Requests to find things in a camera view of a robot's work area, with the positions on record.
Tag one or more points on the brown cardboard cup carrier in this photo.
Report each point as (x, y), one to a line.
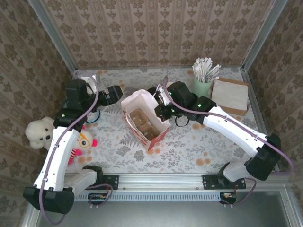
(142, 123)

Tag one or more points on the white red printed paper bag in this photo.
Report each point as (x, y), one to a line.
(151, 142)

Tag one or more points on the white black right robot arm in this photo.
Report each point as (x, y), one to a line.
(232, 127)

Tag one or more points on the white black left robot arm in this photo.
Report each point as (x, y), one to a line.
(59, 153)

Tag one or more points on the mint green holder cup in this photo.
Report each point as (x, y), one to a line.
(200, 87)

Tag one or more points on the blue rimmed small bowl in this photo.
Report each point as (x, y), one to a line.
(96, 117)

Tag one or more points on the paper-wrapped straw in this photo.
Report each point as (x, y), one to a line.
(208, 65)
(215, 70)
(197, 68)
(203, 66)

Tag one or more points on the snowman plush with orange glasses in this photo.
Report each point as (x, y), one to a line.
(86, 142)

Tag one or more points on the white napkin stack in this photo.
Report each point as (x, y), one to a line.
(229, 94)

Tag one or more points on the white teddy bear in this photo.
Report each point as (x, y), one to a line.
(38, 132)

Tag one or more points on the brown napkin tray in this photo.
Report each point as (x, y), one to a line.
(241, 112)

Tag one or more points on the aluminium table edge rail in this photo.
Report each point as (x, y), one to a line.
(132, 68)

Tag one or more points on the aluminium frame post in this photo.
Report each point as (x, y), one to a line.
(262, 37)
(54, 37)

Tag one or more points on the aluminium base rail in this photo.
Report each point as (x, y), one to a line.
(161, 180)

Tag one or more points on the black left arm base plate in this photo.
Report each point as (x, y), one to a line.
(111, 182)

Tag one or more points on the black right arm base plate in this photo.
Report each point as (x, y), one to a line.
(209, 182)

